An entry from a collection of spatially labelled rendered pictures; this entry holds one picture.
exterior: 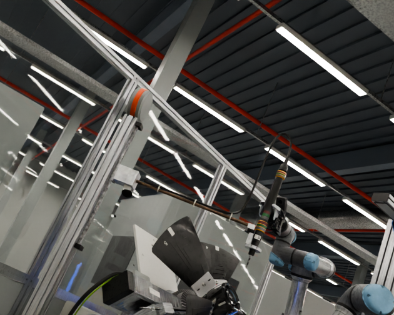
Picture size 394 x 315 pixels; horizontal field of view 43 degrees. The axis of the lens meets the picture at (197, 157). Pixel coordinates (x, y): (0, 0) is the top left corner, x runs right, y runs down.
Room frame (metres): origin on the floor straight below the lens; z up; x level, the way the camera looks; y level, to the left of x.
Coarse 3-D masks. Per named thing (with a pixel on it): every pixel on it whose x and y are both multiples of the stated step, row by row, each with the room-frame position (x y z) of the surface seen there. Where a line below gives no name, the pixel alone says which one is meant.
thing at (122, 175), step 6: (120, 168) 2.13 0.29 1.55; (126, 168) 2.13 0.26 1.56; (114, 174) 2.15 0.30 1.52; (120, 174) 2.13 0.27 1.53; (126, 174) 2.13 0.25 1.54; (132, 174) 2.12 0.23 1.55; (138, 174) 2.13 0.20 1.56; (114, 180) 2.16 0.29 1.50; (120, 180) 2.13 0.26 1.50; (126, 180) 2.12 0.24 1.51; (132, 180) 2.12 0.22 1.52; (132, 186) 2.13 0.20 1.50
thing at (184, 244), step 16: (176, 224) 1.89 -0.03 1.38; (192, 224) 1.93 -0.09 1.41; (160, 240) 1.85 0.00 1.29; (176, 240) 1.89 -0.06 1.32; (192, 240) 1.92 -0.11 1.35; (160, 256) 1.86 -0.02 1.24; (176, 256) 1.89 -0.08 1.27; (192, 256) 1.91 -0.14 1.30; (176, 272) 1.90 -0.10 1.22; (192, 272) 1.92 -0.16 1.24
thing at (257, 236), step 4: (284, 164) 2.04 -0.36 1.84; (280, 168) 2.04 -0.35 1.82; (284, 168) 2.03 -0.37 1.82; (256, 232) 2.04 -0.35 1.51; (260, 232) 2.03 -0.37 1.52; (256, 236) 2.03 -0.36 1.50; (260, 236) 2.04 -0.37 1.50; (252, 240) 2.05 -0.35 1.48; (256, 240) 2.03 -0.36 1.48; (260, 240) 2.04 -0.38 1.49; (252, 244) 2.04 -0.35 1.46; (256, 244) 2.04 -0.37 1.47; (248, 252) 2.05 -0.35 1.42; (252, 252) 2.04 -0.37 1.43
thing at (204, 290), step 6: (204, 276) 1.95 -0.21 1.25; (210, 276) 1.95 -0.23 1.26; (198, 282) 1.95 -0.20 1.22; (204, 282) 1.95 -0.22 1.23; (210, 282) 1.96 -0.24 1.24; (192, 288) 1.94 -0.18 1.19; (198, 288) 1.95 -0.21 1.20; (204, 288) 1.96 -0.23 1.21; (210, 288) 1.96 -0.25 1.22; (198, 294) 1.95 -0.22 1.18; (204, 294) 1.96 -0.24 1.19
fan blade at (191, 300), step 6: (186, 300) 1.67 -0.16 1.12; (192, 300) 1.69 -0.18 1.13; (198, 300) 1.73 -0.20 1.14; (204, 300) 1.77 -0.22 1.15; (186, 306) 1.67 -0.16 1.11; (192, 306) 1.70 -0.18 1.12; (198, 306) 1.74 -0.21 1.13; (204, 306) 1.79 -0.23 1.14; (210, 306) 1.85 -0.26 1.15; (186, 312) 1.67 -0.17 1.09; (192, 312) 1.70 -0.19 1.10; (198, 312) 1.74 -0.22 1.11; (204, 312) 1.79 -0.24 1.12
